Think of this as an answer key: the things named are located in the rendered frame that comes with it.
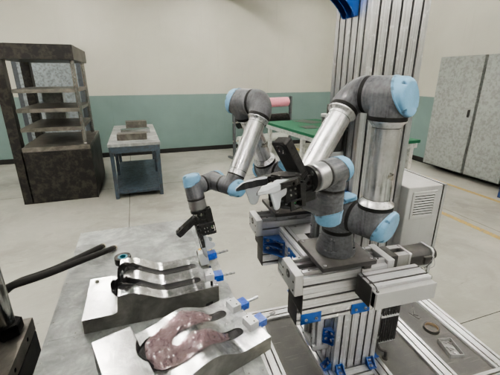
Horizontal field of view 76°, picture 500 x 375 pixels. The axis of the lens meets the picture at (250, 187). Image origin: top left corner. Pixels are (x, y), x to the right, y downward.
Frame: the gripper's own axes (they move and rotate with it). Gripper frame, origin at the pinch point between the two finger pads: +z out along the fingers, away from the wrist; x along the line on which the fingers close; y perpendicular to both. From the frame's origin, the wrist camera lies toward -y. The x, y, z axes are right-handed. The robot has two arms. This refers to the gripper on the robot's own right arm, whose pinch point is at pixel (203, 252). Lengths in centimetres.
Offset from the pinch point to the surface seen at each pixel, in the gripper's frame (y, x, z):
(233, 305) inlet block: 3.7, -29.0, 11.0
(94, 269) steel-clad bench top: -50, 27, 4
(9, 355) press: -73, -17, 8
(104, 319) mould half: -41.5, -17.0, 6.6
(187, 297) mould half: -11.5, -17.0, 8.9
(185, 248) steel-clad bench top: -5.9, 33.2, 9.2
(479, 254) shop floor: 271, 83, 123
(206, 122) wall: 130, 632, -41
